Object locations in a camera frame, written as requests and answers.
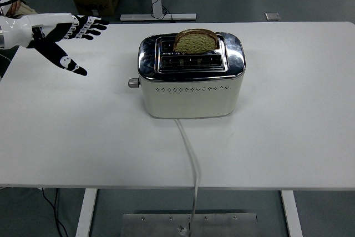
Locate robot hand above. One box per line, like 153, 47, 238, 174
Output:
4, 12, 110, 77

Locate cream and chrome toaster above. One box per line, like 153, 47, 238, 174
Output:
137, 32, 246, 119

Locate brown cardboard box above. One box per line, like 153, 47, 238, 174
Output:
73, 0, 120, 18

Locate brown bread slice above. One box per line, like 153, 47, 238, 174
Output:
173, 28, 217, 54

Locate white table leg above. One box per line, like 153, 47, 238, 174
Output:
280, 190, 303, 237
74, 188, 98, 237

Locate grey metal plate with screws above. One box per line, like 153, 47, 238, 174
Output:
122, 213, 258, 237

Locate black floor cable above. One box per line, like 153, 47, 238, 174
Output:
53, 188, 60, 237
41, 188, 69, 237

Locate white power cord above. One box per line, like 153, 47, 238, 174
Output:
174, 118, 201, 235

